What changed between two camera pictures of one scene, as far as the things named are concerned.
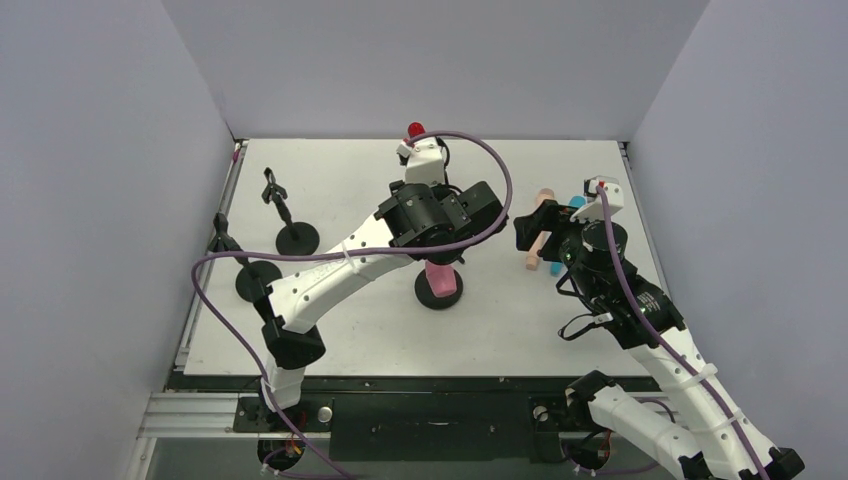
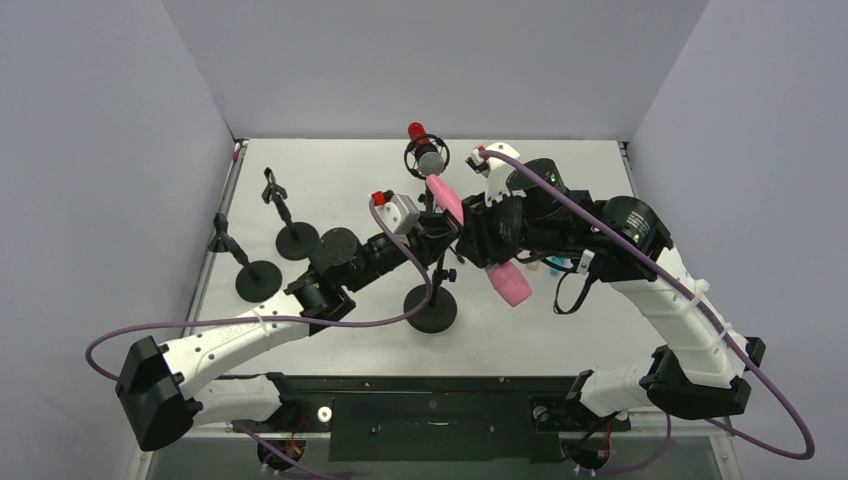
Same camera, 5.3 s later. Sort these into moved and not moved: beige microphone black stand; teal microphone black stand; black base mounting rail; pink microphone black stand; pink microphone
Moved: pink microphone black stand; pink microphone
Not moved: teal microphone black stand; black base mounting rail; beige microphone black stand
